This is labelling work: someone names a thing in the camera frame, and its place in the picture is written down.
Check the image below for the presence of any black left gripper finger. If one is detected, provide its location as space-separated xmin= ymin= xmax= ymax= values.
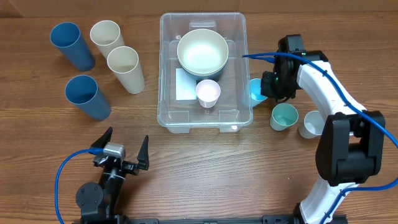
xmin=137 ymin=135 xmax=149 ymax=170
xmin=90 ymin=127 xmax=113 ymax=148

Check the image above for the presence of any light blue small cup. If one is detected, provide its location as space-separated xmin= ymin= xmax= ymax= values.
xmin=250 ymin=78 xmax=267 ymax=107

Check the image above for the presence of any pink small cup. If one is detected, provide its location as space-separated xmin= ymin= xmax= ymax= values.
xmin=196 ymin=80 xmax=221 ymax=108

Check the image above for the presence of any cream bowl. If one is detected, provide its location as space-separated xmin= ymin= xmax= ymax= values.
xmin=177 ymin=29 xmax=229 ymax=63
xmin=180 ymin=60 xmax=227 ymax=77

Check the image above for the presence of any dark blue bowl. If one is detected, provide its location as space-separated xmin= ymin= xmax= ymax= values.
xmin=183 ymin=68 xmax=224 ymax=82

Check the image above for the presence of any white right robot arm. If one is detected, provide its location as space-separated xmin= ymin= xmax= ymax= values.
xmin=261 ymin=34 xmax=385 ymax=223

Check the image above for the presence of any mint green small cup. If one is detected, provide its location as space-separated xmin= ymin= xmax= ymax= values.
xmin=270 ymin=103 xmax=299 ymax=131

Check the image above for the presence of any grey small cup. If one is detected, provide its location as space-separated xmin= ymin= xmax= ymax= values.
xmin=298 ymin=111 xmax=325 ymax=139

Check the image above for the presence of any dark blue tall cup front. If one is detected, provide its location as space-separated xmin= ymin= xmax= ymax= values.
xmin=65 ymin=75 xmax=111 ymax=121

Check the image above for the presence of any dark blue tall cup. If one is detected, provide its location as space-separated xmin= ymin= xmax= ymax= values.
xmin=65 ymin=75 xmax=111 ymax=121
xmin=50 ymin=22 xmax=95 ymax=72

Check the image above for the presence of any clear plastic storage bin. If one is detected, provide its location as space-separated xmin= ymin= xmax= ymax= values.
xmin=157 ymin=12 xmax=253 ymax=134

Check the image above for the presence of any white label in bin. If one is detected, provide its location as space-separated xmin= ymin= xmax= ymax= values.
xmin=175 ymin=68 xmax=197 ymax=101

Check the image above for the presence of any cream tall cup front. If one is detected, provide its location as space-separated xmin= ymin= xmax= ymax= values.
xmin=107 ymin=46 xmax=145 ymax=94

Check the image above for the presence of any cream tall cup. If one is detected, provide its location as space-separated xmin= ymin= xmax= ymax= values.
xmin=107 ymin=46 xmax=145 ymax=94
xmin=90 ymin=20 xmax=125 ymax=58

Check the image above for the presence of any cream tall cup rear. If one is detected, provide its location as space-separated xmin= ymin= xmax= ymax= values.
xmin=90 ymin=20 xmax=125 ymax=58

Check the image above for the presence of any dark blue tall cup rear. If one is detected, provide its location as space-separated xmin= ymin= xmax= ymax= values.
xmin=50 ymin=22 xmax=95 ymax=72

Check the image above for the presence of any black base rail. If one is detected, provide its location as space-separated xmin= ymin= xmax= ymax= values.
xmin=72 ymin=213 xmax=348 ymax=224

